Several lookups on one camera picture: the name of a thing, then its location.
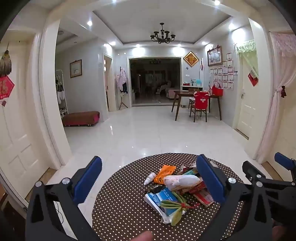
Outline wooden dining table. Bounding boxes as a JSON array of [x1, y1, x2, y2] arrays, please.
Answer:
[[171, 90, 222, 121]]

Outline red diamond door decoration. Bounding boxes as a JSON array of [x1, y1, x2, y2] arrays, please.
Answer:
[[0, 75, 15, 107]]

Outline white plastic bag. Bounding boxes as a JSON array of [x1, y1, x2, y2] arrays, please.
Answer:
[[163, 174, 201, 192]]

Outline white counter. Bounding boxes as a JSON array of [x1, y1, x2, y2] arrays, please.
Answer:
[[181, 84, 204, 107]]

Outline green leaves with red string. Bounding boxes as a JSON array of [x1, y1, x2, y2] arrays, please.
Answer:
[[160, 191, 200, 226]]

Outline pink sofa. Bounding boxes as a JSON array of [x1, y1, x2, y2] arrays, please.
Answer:
[[165, 81, 181, 99]]

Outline wooden coat stand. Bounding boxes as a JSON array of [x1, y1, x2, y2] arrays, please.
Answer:
[[118, 67, 129, 110]]

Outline green valance curtain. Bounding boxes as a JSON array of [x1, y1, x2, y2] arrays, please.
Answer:
[[235, 39, 258, 75]]

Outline red upholstered bench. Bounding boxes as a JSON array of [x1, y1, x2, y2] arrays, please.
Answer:
[[62, 111, 100, 127]]

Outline small white bottle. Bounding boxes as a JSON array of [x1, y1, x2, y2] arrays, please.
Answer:
[[144, 173, 156, 186]]

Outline small black packet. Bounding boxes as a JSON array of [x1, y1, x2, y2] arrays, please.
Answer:
[[147, 184, 166, 195]]

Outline person's left hand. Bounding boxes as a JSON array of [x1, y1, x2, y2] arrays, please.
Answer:
[[129, 231, 153, 241]]

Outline wall of paper certificates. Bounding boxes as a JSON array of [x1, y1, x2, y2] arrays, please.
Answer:
[[209, 52, 238, 90]]

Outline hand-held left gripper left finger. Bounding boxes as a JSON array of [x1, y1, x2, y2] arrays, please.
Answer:
[[25, 156, 103, 241]]

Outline orange snack packet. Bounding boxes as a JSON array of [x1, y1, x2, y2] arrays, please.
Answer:
[[153, 165, 176, 184]]

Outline black chandelier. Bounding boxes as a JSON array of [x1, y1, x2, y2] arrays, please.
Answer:
[[150, 23, 176, 44]]

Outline blue and white box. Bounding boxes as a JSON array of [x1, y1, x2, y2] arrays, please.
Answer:
[[144, 187, 185, 224]]

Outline red shirt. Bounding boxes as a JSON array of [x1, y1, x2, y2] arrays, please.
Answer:
[[194, 91, 210, 109]]

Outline red diamond wall decoration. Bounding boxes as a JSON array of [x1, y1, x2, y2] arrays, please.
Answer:
[[183, 51, 200, 67]]

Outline pink curtain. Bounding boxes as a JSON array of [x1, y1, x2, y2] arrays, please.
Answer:
[[253, 32, 296, 165]]

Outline round polka dot table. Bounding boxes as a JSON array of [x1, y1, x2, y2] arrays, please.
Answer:
[[92, 152, 246, 241]]

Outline person's right hand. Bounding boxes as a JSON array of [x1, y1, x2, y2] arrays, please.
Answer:
[[272, 226, 287, 241]]

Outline pink jacket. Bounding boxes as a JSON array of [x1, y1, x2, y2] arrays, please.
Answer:
[[116, 68, 128, 90]]

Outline white door with tassel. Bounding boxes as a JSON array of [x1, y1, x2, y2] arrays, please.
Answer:
[[0, 35, 50, 193]]

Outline red door ornament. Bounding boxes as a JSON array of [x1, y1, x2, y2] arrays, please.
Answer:
[[248, 71, 259, 87]]

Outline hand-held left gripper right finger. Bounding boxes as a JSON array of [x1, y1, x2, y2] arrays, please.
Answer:
[[196, 154, 273, 241]]

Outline wooden chair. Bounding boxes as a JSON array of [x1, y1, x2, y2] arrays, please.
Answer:
[[188, 91, 208, 123]]

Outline large hanging framed picture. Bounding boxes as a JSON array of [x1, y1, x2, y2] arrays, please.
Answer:
[[207, 46, 223, 67]]

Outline small framed picture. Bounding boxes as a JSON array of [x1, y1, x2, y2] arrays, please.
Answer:
[[70, 59, 82, 78]]

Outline white shoe rack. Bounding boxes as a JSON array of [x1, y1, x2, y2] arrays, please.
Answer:
[[55, 70, 69, 116]]

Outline white door with valance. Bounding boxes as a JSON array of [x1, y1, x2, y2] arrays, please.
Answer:
[[236, 54, 258, 137]]

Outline brown tassel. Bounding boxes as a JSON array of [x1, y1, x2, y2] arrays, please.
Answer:
[[0, 43, 12, 78]]

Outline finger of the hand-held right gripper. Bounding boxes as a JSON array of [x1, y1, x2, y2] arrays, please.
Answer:
[[274, 152, 296, 184], [242, 161, 278, 193]]

